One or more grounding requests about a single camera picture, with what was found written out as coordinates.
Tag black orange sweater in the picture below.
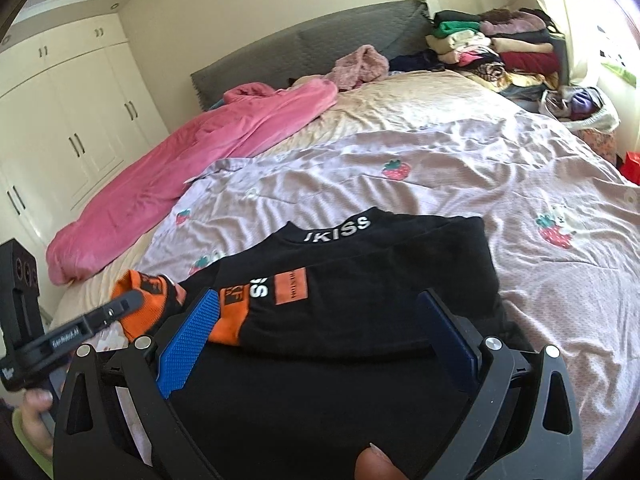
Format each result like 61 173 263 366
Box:
114 208 529 479

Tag green sleeve forearm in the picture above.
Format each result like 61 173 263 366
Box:
11 408 53 479

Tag white bag of clothes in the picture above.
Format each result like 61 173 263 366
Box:
539 86 620 132

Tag pile of folded clothes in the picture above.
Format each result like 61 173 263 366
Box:
425 8 568 102

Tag left hand red nails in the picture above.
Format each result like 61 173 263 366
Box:
21 389 53 460

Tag right hand thumb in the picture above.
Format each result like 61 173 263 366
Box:
354 443 407 480

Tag pink quilt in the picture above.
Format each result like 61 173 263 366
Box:
46 77 338 286

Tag lilac strawberry bed sheet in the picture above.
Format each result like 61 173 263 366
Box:
128 113 639 479

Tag cream wardrobe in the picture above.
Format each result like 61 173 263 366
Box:
1 14 168 245

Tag red plastic bag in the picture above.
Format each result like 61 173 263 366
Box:
620 152 640 185

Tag dark navy garment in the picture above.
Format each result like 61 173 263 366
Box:
388 49 445 73

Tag pink fuzzy garment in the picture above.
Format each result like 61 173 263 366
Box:
324 44 390 91

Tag grey padded headboard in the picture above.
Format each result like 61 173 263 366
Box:
191 0 432 110

